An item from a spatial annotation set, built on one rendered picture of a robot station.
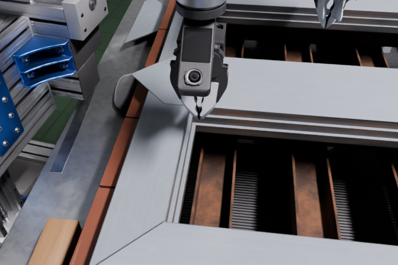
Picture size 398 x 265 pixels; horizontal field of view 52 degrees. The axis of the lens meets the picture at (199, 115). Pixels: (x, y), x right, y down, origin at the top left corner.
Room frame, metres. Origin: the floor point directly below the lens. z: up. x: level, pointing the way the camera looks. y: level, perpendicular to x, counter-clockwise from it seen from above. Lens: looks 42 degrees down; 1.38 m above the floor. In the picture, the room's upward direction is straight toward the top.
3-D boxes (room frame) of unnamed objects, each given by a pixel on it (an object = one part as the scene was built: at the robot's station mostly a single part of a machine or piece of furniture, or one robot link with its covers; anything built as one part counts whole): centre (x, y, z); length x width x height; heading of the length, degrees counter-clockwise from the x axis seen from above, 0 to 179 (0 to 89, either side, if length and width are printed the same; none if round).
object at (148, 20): (1.27, 0.15, 0.70); 0.39 x 0.12 x 0.04; 173
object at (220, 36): (0.54, 0.00, 1.07); 0.09 x 0.08 x 0.12; 173
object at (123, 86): (0.87, 0.18, 0.70); 0.20 x 0.10 x 0.03; 1
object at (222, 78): (0.51, -0.02, 1.01); 0.05 x 0.02 x 0.09; 83
